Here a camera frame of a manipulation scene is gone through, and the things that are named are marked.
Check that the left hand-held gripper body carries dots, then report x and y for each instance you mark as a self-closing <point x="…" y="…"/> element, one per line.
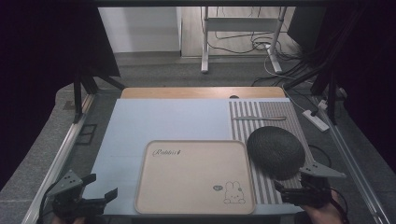
<point x="67" y="185"/>

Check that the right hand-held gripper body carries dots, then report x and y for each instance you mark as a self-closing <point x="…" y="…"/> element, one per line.
<point x="320" y="171"/>

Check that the person's right hand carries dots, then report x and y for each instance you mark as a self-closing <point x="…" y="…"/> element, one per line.
<point x="323" y="214"/>

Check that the person's left hand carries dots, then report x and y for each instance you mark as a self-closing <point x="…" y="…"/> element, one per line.
<point x="79" y="221"/>

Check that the black metal stand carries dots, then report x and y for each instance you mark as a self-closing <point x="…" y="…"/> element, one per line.
<point x="77" y="93"/>
<point x="332" y="96"/>

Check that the grey striped placemat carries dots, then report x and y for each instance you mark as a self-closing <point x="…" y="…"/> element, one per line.
<point x="246" y="112"/>

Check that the beige tray with rabbit print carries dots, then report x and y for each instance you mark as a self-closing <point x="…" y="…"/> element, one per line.
<point x="194" y="177"/>

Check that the light blue table mat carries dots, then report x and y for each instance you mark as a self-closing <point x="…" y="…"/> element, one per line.
<point x="155" y="119"/>

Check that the dark round table grommet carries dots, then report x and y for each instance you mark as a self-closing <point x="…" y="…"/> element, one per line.
<point x="234" y="96"/>

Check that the black curtain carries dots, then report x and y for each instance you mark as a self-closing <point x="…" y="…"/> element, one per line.
<point x="40" y="46"/>
<point x="367" y="62"/>

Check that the dark flat panel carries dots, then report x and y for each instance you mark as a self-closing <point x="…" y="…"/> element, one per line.
<point x="306" y="26"/>

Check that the aluminium rail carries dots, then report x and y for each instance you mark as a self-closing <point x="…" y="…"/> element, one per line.
<point x="355" y="165"/>
<point x="59" y="161"/>

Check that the black rectangular floor frame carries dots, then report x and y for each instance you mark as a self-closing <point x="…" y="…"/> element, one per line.
<point x="86" y="133"/>

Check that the white metal stand frame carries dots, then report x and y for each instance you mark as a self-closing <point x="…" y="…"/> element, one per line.
<point x="239" y="24"/>

